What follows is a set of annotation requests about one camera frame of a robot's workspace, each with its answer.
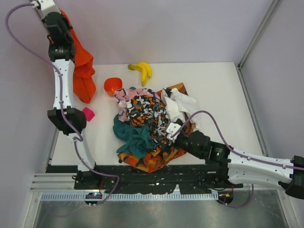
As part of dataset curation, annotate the white cloth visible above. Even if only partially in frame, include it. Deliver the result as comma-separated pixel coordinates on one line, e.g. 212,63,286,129
161,88,200,123

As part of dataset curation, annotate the orange brown camouflage cloth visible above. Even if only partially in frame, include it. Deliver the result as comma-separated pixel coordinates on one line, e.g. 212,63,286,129
117,83,188,173

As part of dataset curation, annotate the teal cloth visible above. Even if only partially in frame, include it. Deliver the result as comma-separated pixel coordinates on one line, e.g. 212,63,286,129
112,86,155,159

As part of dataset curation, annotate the black orange patterned cloth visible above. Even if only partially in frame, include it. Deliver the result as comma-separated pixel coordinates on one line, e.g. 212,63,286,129
126,95,170,151

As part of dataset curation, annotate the pink patterned cloth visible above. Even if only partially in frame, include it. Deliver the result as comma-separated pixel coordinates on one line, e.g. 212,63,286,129
114,87,160,122

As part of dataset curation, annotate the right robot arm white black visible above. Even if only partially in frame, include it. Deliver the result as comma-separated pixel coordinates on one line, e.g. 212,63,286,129
167,130,304,200

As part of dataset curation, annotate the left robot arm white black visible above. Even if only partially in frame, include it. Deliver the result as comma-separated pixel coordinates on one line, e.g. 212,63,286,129
42,12,97,182

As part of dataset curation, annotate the orange plastic bowl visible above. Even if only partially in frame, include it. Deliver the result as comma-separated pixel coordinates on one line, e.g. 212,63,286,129
104,77,123,97

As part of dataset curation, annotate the pink cube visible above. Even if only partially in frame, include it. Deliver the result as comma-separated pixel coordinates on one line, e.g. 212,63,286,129
82,107,95,122

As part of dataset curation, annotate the yellow banana bunch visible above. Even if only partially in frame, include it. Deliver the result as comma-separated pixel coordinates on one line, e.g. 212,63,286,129
127,62,152,86

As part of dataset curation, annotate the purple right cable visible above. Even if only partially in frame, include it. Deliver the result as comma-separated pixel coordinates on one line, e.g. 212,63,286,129
172,110,304,207

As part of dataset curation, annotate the purple cable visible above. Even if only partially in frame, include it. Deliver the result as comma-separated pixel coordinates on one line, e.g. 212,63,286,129
172,110,304,207
5,2,121,205

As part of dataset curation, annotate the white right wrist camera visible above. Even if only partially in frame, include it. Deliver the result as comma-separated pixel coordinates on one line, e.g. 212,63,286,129
166,123,183,142

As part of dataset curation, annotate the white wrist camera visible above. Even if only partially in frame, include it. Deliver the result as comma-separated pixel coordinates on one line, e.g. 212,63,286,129
30,0,61,18
166,123,183,142

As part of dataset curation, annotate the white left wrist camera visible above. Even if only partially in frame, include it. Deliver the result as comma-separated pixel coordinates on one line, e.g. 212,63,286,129
30,0,61,18

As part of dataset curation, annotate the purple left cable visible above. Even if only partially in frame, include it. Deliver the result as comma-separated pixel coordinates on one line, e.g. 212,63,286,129
5,2,121,205

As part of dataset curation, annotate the grey slotted cable duct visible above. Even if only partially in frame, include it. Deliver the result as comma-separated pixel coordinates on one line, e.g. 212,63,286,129
40,190,219,201

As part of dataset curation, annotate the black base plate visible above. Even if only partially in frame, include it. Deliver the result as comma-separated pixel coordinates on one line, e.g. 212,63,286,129
46,164,243,195

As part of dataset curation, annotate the right aluminium frame post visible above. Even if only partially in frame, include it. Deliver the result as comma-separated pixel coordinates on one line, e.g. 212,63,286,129
237,0,283,71

